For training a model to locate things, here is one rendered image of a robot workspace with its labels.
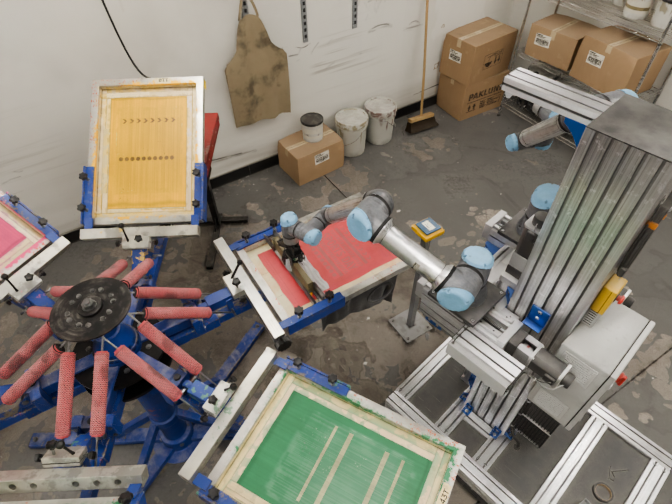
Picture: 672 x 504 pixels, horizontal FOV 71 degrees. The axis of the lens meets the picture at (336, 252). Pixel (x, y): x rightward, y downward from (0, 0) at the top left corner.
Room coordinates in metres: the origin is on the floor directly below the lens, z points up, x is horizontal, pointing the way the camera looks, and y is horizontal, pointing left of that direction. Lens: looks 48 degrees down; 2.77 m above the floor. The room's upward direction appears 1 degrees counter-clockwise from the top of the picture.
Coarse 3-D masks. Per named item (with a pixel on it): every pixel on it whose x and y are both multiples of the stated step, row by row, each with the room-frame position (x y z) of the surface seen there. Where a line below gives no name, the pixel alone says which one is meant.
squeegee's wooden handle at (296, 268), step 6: (276, 240) 1.63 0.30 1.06; (276, 246) 1.62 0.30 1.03; (282, 252) 1.56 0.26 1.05; (294, 264) 1.47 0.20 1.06; (294, 270) 1.46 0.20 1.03; (300, 270) 1.43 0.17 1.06; (300, 276) 1.40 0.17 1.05; (306, 276) 1.39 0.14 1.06; (306, 282) 1.36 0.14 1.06; (312, 282) 1.36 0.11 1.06; (306, 288) 1.36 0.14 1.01; (312, 288) 1.36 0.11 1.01
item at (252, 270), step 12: (336, 204) 1.96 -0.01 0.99; (312, 216) 1.87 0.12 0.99; (264, 240) 1.70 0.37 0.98; (240, 252) 1.62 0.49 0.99; (252, 264) 1.53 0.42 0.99; (396, 264) 1.51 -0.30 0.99; (252, 276) 1.46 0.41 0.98; (372, 276) 1.44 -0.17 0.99; (384, 276) 1.44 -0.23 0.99; (264, 288) 1.38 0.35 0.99; (348, 288) 1.37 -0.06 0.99; (360, 288) 1.37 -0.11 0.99; (276, 300) 1.31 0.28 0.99; (276, 312) 1.24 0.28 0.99
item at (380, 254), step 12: (372, 252) 1.63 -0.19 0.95; (384, 252) 1.62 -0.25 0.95; (312, 264) 1.55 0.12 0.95; (372, 264) 1.54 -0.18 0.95; (288, 276) 1.48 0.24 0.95; (324, 276) 1.47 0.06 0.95; (348, 276) 1.47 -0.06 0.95; (360, 276) 1.47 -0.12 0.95; (288, 288) 1.40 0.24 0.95; (300, 288) 1.40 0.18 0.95; (336, 288) 1.40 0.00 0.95; (300, 300) 1.33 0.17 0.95
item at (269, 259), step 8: (336, 224) 1.84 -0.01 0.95; (344, 224) 1.84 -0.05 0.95; (304, 248) 1.66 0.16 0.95; (264, 256) 1.62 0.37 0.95; (272, 256) 1.61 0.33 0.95; (312, 256) 1.61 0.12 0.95; (264, 264) 1.56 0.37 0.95; (272, 264) 1.56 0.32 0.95; (280, 264) 1.56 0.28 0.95; (272, 272) 1.51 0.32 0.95; (280, 272) 1.51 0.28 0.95; (288, 272) 1.50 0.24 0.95
